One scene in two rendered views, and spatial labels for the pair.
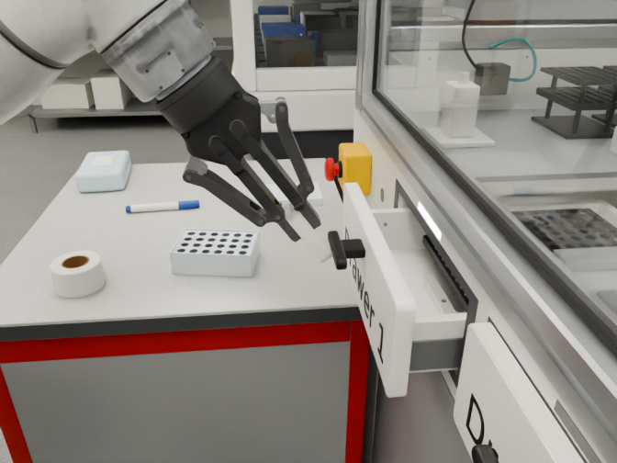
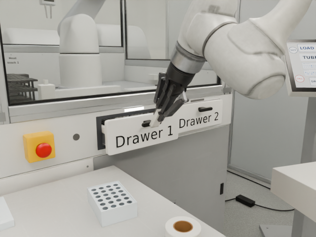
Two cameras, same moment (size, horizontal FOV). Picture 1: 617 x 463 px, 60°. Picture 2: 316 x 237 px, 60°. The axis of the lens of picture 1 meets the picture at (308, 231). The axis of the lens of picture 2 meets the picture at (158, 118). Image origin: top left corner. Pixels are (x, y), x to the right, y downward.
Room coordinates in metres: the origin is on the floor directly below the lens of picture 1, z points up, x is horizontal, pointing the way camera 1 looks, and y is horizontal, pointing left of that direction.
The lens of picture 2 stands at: (0.96, 0.71, 1.12)
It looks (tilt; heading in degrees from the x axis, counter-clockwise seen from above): 13 degrees down; 238
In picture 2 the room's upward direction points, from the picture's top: straight up
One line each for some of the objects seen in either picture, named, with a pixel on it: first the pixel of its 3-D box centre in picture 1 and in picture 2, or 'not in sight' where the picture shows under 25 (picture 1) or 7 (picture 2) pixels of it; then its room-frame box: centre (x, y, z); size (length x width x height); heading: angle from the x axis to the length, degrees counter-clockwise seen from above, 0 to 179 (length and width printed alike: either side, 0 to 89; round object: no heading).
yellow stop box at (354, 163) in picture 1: (353, 168); (39, 146); (0.86, -0.07, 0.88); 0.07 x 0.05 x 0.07; 6
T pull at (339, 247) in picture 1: (347, 248); (149, 122); (0.52, -0.04, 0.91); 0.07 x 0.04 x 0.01; 6
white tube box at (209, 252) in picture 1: (217, 251); (111, 201); (0.74, 0.15, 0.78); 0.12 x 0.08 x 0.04; 86
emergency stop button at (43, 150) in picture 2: (333, 169); (43, 149); (0.85, -0.04, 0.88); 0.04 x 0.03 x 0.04; 6
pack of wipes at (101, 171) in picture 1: (105, 170); not in sight; (1.10, 0.44, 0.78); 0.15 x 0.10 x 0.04; 11
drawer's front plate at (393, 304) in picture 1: (369, 272); (145, 130); (0.53, -0.07, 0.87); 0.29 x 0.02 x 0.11; 6
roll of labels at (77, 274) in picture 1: (78, 273); (182, 235); (0.67, 0.34, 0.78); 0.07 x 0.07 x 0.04
